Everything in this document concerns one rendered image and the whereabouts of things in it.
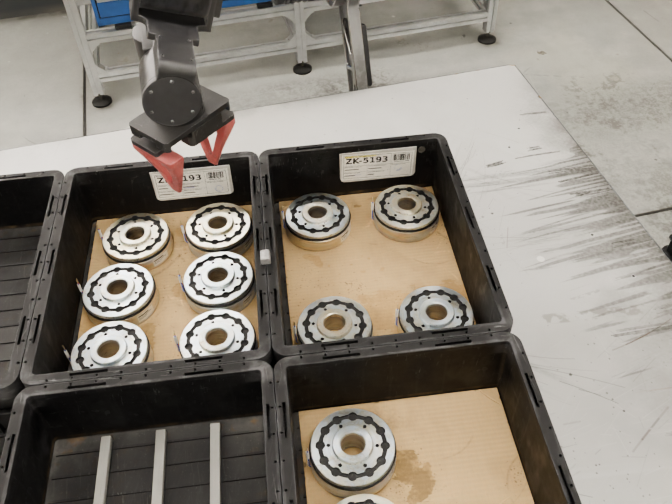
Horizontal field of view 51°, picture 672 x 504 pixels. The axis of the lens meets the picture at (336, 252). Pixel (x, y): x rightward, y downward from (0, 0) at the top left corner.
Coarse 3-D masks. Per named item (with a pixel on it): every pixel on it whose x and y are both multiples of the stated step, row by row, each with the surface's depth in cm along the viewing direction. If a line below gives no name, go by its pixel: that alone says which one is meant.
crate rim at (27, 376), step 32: (192, 160) 110; (224, 160) 110; (256, 160) 109; (64, 192) 105; (256, 192) 104; (64, 224) 101; (256, 224) 99; (256, 256) 95; (256, 288) 91; (32, 320) 89; (32, 352) 85; (256, 352) 84; (32, 384) 82
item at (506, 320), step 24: (336, 144) 111; (360, 144) 111; (384, 144) 111; (264, 168) 108; (456, 168) 106; (264, 192) 104; (456, 192) 103; (264, 216) 100; (480, 240) 96; (504, 312) 87; (384, 336) 85; (408, 336) 85; (432, 336) 85; (456, 336) 85
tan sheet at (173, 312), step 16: (176, 224) 114; (96, 240) 112; (176, 240) 112; (96, 256) 110; (176, 256) 109; (192, 256) 109; (96, 272) 107; (160, 272) 107; (176, 272) 107; (160, 288) 105; (176, 288) 105; (160, 304) 103; (176, 304) 103; (256, 304) 102; (160, 320) 101; (176, 320) 101; (256, 320) 100; (80, 336) 99; (160, 336) 99; (256, 336) 98; (160, 352) 97; (176, 352) 97
